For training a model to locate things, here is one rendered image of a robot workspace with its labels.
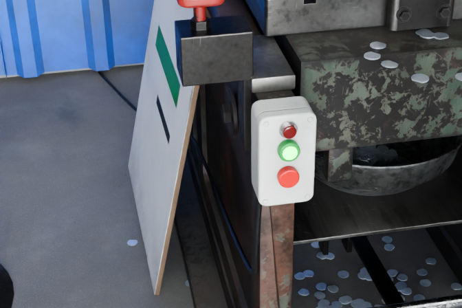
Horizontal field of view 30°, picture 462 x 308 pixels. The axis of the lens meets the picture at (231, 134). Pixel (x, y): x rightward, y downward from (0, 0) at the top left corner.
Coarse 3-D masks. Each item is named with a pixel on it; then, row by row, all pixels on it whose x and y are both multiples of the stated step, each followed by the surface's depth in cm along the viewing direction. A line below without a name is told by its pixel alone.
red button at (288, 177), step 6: (282, 168) 111; (288, 168) 110; (294, 168) 111; (282, 174) 110; (288, 174) 110; (294, 174) 111; (282, 180) 111; (288, 180) 111; (294, 180) 111; (288, 186) 111
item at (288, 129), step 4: (284, 124) 108; (288, 124) 108; (292, 124) 108; (280, 128) 108; (284, 128) 107; (288, 128) 107; (292, 128) 107; (296, 128) 108; (280, 132) 108; (284, 132) 107; (288, 132) 107; (292, 132) 108; (296, 132) 109; (284, 136) 108; (288, 136) 108; (292, 136) 108
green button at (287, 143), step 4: (284, 140) 109; (288, 140) 109; (292, 140) 109; (280, 144) 109; (284, 144) 108; (288, 144) 108; (292, 144) 108; (296, 144) 108; (280, 148) 108; (284, 148) 108; (296, 148) 109; (280, 152) 108; (280, 156) 109; (296, 156) 109; (284, 160) 109; (288, 160) 109; (292, 160) 109
